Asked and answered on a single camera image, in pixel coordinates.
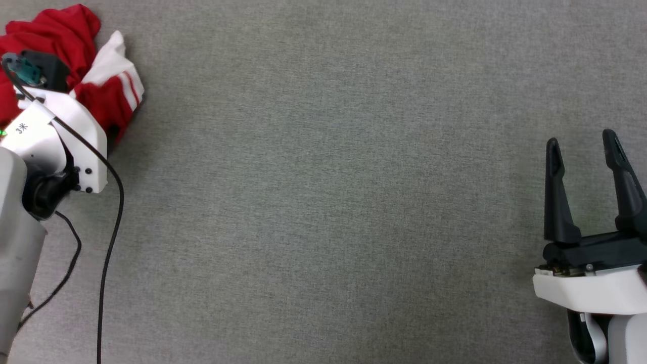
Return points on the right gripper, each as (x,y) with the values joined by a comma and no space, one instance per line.
(596,293)

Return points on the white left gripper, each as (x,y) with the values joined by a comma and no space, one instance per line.
(83,146)

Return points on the red and white garment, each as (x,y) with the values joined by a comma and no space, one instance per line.
(60,30)

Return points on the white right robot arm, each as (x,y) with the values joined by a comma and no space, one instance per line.
(627,344)

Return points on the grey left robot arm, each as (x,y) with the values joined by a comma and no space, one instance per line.
(15,253)

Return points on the teal wrist camera module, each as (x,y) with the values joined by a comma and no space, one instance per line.
(25,68)

